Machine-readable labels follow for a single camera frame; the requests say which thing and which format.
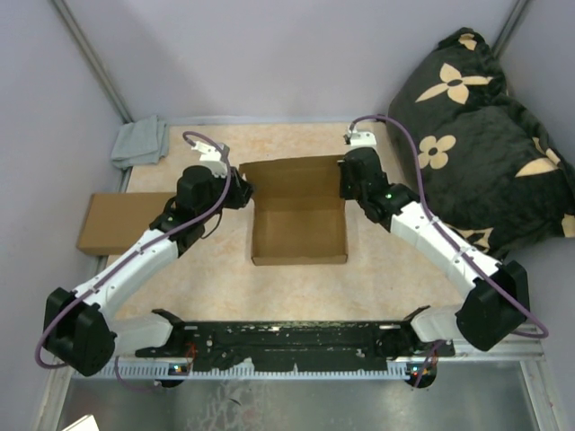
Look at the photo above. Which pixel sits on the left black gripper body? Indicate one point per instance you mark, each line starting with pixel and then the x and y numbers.
pixel 235 199

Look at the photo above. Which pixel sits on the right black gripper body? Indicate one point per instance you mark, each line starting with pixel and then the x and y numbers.
pixel 349 190

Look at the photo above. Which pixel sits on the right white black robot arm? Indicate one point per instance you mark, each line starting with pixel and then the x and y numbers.
pixel 495 295

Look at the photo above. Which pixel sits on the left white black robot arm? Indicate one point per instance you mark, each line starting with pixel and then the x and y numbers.
pixel 121 278

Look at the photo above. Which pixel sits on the small closed cardboard box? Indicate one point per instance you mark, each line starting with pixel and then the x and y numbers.
pixel 115 221

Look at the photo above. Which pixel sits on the grey folded cloth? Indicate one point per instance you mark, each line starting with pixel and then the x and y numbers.
pixel 141 143

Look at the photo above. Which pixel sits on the black floral pillow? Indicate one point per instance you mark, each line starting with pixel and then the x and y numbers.
pixel 487 165

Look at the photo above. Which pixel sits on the white paper corner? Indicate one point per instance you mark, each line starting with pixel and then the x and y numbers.
pixel 85 423

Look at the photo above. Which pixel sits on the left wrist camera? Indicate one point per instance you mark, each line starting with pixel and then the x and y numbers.
pixel 212 158

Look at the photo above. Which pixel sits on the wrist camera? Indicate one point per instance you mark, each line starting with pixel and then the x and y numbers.
pixel 355 138
pixel 212 158

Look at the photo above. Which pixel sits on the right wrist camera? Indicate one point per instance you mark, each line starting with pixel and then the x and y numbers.
pixel 355 138

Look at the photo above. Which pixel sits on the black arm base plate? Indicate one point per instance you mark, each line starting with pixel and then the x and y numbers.
pixel 284 346

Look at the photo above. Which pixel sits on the aluminium frame rail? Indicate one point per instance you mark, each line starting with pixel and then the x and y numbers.
pixel 442 348

